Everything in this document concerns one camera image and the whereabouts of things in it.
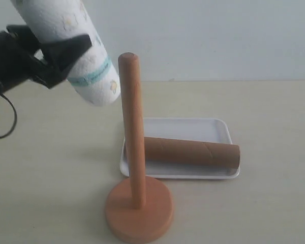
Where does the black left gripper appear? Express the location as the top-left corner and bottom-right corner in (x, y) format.
(0, 24), (92, 94)

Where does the printed white paper towel roll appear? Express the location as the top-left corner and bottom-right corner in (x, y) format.
(12, 0), (120, 106)

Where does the brown cardboard tube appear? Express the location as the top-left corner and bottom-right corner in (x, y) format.
(144, 137), (240, 169)

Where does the wooden paper towel holder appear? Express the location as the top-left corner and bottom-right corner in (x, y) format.
(105, 52), (174, 243)

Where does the white rectangular tray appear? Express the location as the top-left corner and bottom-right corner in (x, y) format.
(119, 117), (241, 181)

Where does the black cable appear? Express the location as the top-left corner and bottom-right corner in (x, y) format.
(0, 93), (18, 144)

